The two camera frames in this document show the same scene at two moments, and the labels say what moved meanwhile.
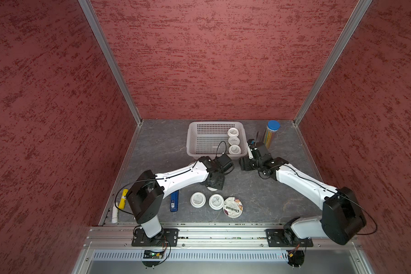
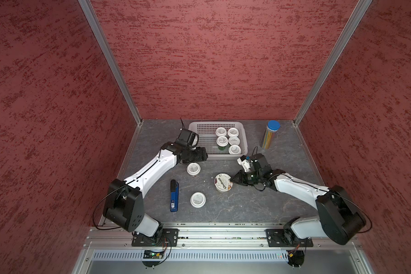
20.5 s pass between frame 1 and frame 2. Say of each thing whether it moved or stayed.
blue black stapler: stayed
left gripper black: moved
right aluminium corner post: stayed
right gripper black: moved
